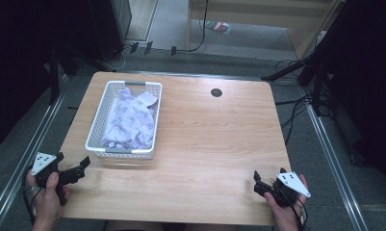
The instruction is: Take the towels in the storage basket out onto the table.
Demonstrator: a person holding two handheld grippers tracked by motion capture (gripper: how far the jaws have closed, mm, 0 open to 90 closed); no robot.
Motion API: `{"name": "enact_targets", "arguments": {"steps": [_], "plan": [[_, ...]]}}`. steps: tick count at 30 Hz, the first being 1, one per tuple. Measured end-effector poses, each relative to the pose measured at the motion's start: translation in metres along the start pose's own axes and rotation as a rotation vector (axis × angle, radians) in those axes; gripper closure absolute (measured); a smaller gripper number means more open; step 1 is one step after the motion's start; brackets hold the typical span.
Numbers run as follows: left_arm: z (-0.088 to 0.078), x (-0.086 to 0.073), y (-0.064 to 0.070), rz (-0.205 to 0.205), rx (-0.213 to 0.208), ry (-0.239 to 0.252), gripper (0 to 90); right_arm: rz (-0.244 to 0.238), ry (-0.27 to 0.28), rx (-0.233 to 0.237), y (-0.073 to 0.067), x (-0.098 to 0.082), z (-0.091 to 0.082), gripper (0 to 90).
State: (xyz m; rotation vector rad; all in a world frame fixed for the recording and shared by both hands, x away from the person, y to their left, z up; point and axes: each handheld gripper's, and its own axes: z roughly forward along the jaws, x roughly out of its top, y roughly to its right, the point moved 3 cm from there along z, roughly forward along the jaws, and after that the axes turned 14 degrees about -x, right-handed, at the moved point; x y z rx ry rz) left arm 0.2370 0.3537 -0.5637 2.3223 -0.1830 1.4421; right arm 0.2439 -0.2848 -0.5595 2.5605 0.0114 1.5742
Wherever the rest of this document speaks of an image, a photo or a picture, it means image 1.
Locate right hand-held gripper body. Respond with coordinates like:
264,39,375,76
253,171,312,208

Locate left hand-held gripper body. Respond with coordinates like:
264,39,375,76
30,151,87,207

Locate person's right hand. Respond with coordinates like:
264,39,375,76
263,173,310,229

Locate person's left hand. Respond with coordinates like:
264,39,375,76
26,170,71,229

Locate white plastic basket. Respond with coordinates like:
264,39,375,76
84,80,164,161

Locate white patterned cloth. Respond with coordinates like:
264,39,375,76
100,88,159,151

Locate black metal stand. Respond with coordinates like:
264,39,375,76
261,0,362,117

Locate black cabinet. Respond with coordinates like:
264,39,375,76
84,0,133,63

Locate colourful packet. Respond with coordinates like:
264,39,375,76
205,20,234,36

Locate metal floor rail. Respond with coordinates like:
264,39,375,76
304,103,371,231
125,70,266,82
0,74,69,231

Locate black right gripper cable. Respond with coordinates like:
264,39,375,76
278,187,309,229

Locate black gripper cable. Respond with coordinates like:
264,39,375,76
21,164,39,226
278,187,309,229

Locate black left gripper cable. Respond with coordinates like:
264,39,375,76
21,164,39,226

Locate black floor cables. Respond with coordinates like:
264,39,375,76
273,59,314,146

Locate white floor cable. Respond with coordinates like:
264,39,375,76
99,45,133,72

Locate black hanging cable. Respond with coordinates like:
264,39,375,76
186,0,211,53

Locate wooden furniture frame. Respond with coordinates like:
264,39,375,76
186,0,347,61

